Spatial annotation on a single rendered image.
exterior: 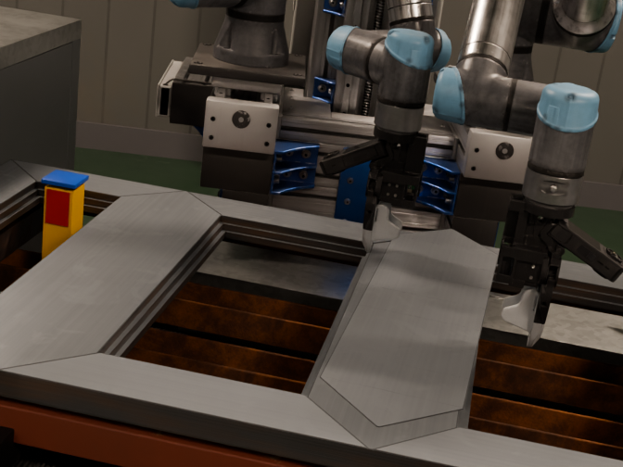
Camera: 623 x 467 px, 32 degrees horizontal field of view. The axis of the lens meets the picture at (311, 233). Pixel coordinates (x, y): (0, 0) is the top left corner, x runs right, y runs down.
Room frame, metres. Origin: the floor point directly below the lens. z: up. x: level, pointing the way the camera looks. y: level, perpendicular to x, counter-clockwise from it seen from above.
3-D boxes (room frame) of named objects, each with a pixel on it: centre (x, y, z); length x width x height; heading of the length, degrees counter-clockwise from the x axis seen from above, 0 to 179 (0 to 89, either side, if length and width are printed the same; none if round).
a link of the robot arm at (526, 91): (1.51, -0.31, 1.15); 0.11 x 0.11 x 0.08; 79
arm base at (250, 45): (2.17, 0.17, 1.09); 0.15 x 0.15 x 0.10
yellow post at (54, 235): (1.74, 0.42, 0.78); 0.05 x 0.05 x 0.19; 81
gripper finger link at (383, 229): (1.67, -0.11, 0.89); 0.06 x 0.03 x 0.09; 81
